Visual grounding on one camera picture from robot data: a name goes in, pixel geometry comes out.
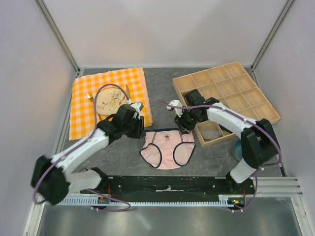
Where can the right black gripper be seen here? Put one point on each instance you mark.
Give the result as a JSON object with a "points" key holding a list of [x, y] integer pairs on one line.
{"points": [[183, 127]]}

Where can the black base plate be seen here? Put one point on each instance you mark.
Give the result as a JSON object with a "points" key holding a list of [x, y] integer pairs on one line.
{"points": [[170, 189]]}

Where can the wooden compartment tray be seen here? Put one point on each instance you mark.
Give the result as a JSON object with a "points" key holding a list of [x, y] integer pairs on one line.
{"points": [[232, 86]]}

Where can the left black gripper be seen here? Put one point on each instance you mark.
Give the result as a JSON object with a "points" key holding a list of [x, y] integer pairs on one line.
{"points": [[140, 132]]}

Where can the gold knife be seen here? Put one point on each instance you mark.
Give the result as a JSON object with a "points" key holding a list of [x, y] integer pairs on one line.
{"points": [[128, 95]]}

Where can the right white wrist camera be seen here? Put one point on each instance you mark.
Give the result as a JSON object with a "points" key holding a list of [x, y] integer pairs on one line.
{"points": [[175, 105]]}

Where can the beige floral plate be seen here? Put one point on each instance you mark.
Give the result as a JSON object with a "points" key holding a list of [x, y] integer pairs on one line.
{"points": [[109, 100]]}

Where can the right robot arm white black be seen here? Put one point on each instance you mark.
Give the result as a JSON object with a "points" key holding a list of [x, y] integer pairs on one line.
{"points": [[258, 140]]}

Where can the pink underwear navy trim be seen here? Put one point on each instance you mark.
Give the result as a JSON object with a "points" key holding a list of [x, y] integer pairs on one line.
{"points": [[167, 149]]}

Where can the gold fork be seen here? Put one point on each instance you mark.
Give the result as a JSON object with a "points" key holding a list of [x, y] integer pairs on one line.
{"points": [[92, 100]]}

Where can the orange white checkered cloth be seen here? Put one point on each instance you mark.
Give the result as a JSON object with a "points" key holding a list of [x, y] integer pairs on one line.
{"points": [[82, 120]]}

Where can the blue ceramic bowl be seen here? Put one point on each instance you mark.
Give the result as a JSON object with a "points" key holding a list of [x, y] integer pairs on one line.
{"points": [[237, 152]]}

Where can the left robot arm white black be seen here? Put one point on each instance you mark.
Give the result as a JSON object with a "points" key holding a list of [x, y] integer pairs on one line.
{"points": [[54, 178]]}

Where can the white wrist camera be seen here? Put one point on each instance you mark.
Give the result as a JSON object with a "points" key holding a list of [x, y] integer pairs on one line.
{"points": [[175, 105], [138, 106]]}

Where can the white slotted cable duct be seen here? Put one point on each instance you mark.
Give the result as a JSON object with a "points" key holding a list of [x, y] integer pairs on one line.
{"points": [[97, 201]]}

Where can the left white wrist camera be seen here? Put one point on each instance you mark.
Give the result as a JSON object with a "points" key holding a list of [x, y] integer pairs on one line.
{"points": [[138, 106]]}

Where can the grey rolled cloth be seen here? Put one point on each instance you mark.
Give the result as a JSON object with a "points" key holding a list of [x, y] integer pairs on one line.
{"points": [[210, 134]]}

